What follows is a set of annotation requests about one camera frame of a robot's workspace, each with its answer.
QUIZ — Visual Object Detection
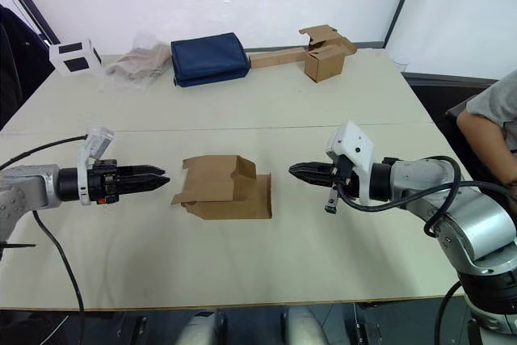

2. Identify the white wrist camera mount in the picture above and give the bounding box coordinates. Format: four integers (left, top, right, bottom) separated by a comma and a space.
325, 120, 375, 205
76, 126, 116, 207

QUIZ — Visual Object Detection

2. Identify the person's grey shirt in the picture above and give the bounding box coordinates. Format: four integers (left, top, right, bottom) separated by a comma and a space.
465, 69, 517, 141

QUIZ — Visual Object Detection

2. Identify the black chair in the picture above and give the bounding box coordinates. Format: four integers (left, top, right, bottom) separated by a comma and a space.
443, 94, 517, 217

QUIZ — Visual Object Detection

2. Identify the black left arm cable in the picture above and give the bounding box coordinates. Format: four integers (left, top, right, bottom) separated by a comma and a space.
0, 133, 89, 171
32, 208, 87, 345

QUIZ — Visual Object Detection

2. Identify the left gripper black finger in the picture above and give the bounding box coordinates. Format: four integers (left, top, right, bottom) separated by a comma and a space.
117, 164, 167, 179
117, 175, 172, 197

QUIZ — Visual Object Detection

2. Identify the folded navy blue fabric bag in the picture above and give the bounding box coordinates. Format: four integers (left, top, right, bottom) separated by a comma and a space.
170, 32, 253, 89

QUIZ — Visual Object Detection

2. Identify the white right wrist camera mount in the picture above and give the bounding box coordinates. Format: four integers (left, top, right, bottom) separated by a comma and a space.
325, 120, 375, 205

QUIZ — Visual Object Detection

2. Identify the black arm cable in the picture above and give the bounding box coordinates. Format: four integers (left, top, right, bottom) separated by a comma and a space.
433, 279, 464, 345
32, 208, 87, 345
324, 154, 517, 238
0, 133, 89, 171

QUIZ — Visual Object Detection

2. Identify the clear plastic bag beige cloth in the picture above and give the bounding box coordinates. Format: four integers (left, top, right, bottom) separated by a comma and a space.
98, 31, 173, 95

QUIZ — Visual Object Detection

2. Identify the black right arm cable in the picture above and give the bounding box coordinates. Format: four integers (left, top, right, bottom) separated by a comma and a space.
433, 279, 464, 345
324, 154, 517, 238

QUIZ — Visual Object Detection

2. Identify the white cube with black squares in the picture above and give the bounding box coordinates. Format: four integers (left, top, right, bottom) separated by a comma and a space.
48, 37, 103, 78

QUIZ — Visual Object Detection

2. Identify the grey rounded shape under table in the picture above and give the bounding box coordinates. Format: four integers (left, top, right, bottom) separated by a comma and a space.
182, 308, 228, 345
281, 305, 330, 345

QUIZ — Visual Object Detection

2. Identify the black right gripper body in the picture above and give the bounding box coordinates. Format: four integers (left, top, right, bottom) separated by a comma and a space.
328, 154, 364, 202

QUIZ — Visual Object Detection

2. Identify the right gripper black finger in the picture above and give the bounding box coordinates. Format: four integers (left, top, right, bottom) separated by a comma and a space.
288, 170, 335, 189
290, 162, 334, 176

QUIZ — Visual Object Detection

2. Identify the long flat cardboard strip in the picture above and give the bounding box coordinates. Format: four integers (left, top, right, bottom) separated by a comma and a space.
246, 46, 310, 71

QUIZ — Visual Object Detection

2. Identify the open upright brown cardboard box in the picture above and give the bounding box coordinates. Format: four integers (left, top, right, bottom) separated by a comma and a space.
298, 24, 359, 85

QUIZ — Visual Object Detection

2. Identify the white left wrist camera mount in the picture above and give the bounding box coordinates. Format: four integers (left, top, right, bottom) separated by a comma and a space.
76, 126, 116, 207

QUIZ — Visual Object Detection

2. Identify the small flattened brown cardboard box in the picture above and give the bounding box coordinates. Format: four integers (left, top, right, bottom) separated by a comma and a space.
170, 154, 273, 221

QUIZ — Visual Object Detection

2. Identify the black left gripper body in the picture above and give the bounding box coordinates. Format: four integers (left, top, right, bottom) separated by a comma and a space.
86, 159, 123, 206

